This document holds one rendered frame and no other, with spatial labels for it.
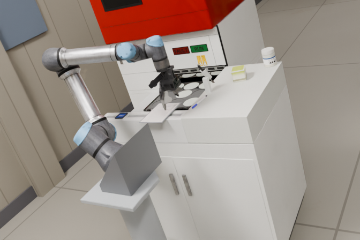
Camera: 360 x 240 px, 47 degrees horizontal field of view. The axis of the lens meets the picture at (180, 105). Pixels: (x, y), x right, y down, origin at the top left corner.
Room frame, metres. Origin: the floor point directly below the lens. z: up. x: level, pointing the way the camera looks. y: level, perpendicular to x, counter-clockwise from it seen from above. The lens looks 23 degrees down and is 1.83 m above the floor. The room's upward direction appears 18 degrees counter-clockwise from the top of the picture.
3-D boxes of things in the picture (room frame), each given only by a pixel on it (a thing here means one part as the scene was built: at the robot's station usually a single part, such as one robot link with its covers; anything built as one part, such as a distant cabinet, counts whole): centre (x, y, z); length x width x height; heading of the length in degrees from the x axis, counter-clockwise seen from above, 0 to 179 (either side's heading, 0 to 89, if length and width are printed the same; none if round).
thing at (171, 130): (2.05, 0.22, 0.89); 0.55 x 0.09 x 0.14; 55
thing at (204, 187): (2.18, -0.05, 0.41); 0.96 x 0.64 x 0.82; 55
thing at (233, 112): (2.02, -0.30, 0.89); 0.62 x 0.35 x 0.14; 145
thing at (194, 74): (2.50, -0.15, 0.89); 0.44 x 0.02 x 0.10; 55
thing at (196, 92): (2.31, -0.04, 0.90); 0.34 x 0.34 x 0.01; 55
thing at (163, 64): (1.92, 0.02, 1.25); 0.08 x 0.08 x 0.05
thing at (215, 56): (2.61, -0.01, 1.02); 0.81 x 0.03 x 0.40; 55
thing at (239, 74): (2.10, -0.36, 1.00); 0.07 x 0.07 x 0.07; 70
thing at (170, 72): (1.92, 0.02, 1.16); 0.09 x 0.08 x 0.12; 57
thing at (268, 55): (2.17, -0.56, 1.01); 0.07 x 0.07 x 0.10
